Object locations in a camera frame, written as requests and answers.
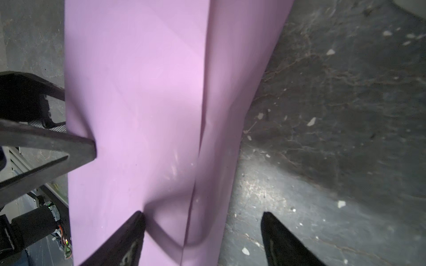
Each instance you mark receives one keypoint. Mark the white tape dispenser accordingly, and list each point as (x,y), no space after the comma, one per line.
(415,7)

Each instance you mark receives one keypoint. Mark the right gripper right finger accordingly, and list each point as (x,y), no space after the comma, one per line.
(282,247)

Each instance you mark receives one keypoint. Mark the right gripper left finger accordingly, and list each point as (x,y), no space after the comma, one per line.
(124,247)

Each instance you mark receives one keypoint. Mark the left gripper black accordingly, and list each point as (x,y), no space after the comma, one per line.
(24,99)

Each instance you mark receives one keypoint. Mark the pink wrapping paper sheet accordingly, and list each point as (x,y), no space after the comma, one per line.
(163,87)

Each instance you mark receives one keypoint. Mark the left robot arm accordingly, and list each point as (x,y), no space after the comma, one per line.
(27,229)

